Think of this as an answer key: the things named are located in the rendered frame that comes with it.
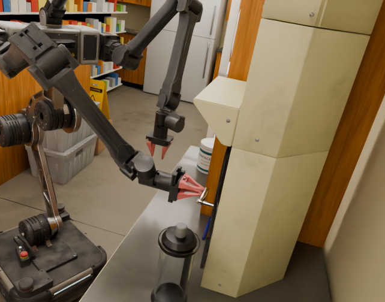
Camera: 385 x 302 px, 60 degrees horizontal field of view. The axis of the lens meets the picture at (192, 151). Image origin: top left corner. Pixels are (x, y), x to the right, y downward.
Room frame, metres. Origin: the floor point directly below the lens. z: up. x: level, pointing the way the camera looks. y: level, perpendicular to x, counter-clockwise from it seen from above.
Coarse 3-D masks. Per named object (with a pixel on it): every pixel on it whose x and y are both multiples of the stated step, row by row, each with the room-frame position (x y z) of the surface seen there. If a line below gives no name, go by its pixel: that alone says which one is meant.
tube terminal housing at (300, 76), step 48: (288, 48) 0.75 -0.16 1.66; (336, 48) 0.79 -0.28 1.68; (288, 96) 0.74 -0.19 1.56; (336, 96) 0.83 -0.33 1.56; (240, 144) 0.76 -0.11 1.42; (288, 144) 0.76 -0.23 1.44; (240, 192) 0.75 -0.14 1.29; (288, 192) 0.79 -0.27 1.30; (240, 240) 0.75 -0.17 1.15; (288, 240) 0.83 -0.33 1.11; (240, 288) 0.75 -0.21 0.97
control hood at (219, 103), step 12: (216, 84) 0.97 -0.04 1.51; (228, 84) 0.99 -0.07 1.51; (240, 84) 1.02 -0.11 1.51; (204, 96) 0.82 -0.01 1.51; (216, 96) 0.83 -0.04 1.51; (228, 96) 0.85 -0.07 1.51; (240, 96) 0.88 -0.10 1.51; (204, 108) 0.78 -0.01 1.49; (216, 108) 0.77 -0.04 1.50; (228, 108) 0.77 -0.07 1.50; (216, 120) 0.77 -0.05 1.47; (228, 120) 0.76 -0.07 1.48; (216, 132) 0.77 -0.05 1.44; (228, 132) 0.76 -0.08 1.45; (228, 144) 0.76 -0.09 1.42
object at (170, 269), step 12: (180, 252) 0.64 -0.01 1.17; (192, 252) 0.65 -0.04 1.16; (168, 264) 0.65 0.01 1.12; (180, 264) 0.64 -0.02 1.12; (156, 276) 0.68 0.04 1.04; (168, 276) 0.64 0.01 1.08; (180, 276) 0.65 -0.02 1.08; (156, 288) 0.66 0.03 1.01; (168, 288) 0.64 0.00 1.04; (180, 288) 0.65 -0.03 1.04; (156, 300) 0.66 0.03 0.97; (168, 300) 0.64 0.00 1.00; (180, 300) 0.65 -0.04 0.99
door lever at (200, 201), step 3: (204, 189) 0.89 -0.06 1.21; (207, 189) 0.89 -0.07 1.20; (204, 192) 0.87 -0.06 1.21; (207, 192) 0.88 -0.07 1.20; (201, 195) 0.85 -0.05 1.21; (204, 195) 0.85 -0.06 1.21; (201, 198) 0.83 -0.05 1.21; (204, 198) 0.84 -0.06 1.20; (198, 201) 0.82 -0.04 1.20; (201, 201) 0.82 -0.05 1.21; (204, 201) 0.82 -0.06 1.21; (207, 201) 0.82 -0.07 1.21; (201, 204) 0.82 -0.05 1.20; (204, 204) 0.82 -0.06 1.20; (207, 204) 0.81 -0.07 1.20; (210, 204) 0.81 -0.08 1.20
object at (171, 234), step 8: (176, 224) 0.69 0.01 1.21; (184, 224) 0.69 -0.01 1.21; (168, 232) 0.69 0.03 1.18; (176, 232) 0.68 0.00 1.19; (184, 232) 0.68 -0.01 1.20; (192, 232) 0.70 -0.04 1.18; (168, 240) 0.66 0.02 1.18; (176, 240) 0.66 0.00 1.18; (184, 240) 0.67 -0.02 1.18; (192, 240) 0.67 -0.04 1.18; (176, 248) 0.65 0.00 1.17; (184, 248) 0.65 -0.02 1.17; (192, 248) 0.66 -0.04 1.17
